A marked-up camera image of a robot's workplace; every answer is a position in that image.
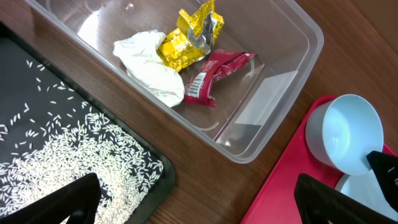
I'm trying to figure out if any light blue plate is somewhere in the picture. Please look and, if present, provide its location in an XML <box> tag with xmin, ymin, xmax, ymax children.
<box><xmin>335</xmin><ymin>170</ymin><xmax>397</xmax><ymax>221</ymax></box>

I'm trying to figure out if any clear plastic bin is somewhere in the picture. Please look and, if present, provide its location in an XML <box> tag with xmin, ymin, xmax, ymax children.
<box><xmin>29</xmin><ymin>0</ymin><xmax>323</xmax><ymax>164</ymax></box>

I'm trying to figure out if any light blue bowl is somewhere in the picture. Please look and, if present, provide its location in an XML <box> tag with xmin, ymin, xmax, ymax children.
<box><xmin>305</xmin><ymin>94</ymin><xmax>384</xmax><ymax>175</ymax></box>

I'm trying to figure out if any yellow foil wrapper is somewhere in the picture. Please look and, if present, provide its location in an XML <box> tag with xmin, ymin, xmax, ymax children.
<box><xmin>157</xmin><ymin>0</ymin><xmax>224</xmax><ymax>72</ymax></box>

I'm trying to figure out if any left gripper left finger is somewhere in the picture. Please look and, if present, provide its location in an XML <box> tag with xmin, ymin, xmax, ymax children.
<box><xmin>1</xmin><ymin>173</ymin><xmax>101</xmax><ymax>224</ymax></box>

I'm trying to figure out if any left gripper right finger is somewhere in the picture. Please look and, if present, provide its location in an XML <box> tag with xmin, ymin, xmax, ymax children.
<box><xmin>294</xmin><ymin>150</ymin><xmax>398</xmax><ymax>224</ymax></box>

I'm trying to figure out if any white tissue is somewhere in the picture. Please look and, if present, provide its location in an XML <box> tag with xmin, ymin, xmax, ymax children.
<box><xmin>113</xmin><ymin>30</ymin><xmax>185</xmax><ymax>107</ymax></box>

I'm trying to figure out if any red snack wrapper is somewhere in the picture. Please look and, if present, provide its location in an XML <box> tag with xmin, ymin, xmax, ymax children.
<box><xmin>183</xmin><ymin>49</ymin><xmax>256</xmax><ymax>107</ymax></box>

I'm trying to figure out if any black waste tray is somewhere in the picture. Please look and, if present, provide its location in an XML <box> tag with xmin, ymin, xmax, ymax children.
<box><xmin>1</xmin><ymin>25</ymin><xmax>175</xmax><ymax>223</ymax></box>

